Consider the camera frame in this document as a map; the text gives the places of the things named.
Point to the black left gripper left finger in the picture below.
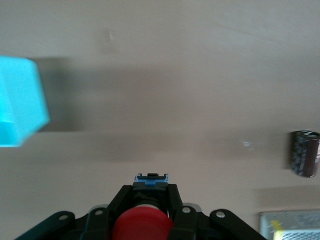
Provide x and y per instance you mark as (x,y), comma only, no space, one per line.
(100,225)

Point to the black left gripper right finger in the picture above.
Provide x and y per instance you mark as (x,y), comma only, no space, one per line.
(190,225)

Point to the red mushroom push button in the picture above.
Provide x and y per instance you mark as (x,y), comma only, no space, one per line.
(142,225)

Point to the metal mesh power supply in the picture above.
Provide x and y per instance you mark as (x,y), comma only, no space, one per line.
(295,225)

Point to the dark brown cylindrical capacitor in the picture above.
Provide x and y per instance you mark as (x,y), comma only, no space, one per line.
(305,155)

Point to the cyan plastic bin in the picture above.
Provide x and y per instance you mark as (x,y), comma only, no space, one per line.
(20,100)

